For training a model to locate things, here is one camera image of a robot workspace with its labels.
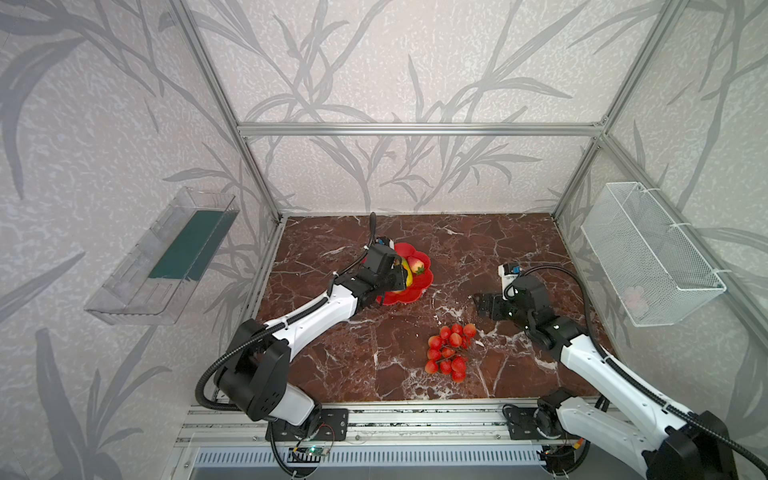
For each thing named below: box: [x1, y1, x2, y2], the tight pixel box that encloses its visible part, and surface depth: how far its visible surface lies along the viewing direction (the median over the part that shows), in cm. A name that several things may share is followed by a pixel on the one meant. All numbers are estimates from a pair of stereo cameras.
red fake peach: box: [407, 256, 425, 275], surface depth 101 cm
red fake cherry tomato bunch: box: [424, 323, 477, 383], surface depth 84 cm
